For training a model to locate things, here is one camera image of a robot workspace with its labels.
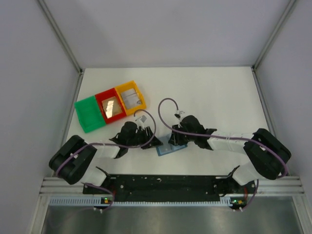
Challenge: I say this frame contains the blue leather card holder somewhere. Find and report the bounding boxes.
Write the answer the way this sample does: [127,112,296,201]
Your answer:
[156,135,187,156]

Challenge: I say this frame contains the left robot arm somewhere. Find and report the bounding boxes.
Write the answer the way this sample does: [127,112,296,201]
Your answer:
[49,121,163,194]

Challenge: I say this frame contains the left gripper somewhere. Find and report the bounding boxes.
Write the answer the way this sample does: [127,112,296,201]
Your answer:
[127,126,163,149]

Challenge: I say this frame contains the white cable duct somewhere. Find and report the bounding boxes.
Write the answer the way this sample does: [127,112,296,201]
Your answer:
[48,196,247,208]

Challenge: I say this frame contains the silver cards in yellow bin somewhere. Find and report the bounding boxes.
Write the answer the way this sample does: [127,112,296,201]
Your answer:
[121,89,142,110]

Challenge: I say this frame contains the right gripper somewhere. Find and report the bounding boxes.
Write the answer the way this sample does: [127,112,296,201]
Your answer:
[169,123,197,146]

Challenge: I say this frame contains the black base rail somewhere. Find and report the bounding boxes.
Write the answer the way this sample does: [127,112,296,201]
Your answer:
[81,173,255,203]

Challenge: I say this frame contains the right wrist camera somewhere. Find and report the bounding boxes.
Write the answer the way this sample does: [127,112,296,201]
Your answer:
[174,110,186,121]

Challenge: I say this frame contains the green plastic bin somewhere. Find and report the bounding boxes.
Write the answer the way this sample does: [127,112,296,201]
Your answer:
[74,96,106,133]

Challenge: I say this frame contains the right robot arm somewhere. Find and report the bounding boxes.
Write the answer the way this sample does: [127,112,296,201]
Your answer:
[169,114,291,193]

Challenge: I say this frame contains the red plastic bin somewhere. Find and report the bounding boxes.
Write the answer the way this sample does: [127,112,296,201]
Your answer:
[95,88,127,124]

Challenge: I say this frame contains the gold cards in red bin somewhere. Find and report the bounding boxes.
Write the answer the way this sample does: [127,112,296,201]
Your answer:
[102,96,122,118]

